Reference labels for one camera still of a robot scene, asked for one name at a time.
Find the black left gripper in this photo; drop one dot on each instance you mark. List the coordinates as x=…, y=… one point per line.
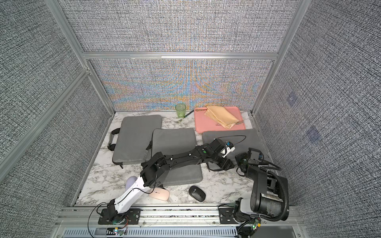
x=226, y=164

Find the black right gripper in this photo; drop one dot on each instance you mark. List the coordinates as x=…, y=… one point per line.
x=239, y=156

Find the grey laptop bag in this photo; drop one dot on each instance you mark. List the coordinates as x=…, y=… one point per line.
x=131, y=142
x=171, y=142
x=242, y=140

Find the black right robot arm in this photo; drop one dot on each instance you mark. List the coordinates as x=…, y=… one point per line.
x=269, y=198

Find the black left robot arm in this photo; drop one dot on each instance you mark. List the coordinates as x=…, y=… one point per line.
x=155, y=171

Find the black computer mouse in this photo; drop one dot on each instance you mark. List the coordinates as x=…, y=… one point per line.
x=197, y=193

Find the pink computer mouse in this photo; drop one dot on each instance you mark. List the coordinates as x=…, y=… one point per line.
x=160, y=194

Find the lilac computer mouse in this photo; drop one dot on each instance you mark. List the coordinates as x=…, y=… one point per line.
x=130, y=183

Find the pink tray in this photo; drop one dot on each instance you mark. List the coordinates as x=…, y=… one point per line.
x=203, y=123

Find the tan folded cloth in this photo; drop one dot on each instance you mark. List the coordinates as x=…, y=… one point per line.
x=221, y=116

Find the green plastic cup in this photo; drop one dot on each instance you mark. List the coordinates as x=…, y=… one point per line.
x=180, y=110

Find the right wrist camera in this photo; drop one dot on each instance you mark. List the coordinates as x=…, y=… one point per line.
x=254, y=156

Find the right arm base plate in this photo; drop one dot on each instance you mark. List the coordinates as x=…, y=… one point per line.
x=226, y=216

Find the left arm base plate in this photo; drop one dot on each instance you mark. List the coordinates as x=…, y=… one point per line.
x=131, y=217

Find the aluminium front rail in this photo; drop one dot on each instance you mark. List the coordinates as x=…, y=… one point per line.
x=173, y=221

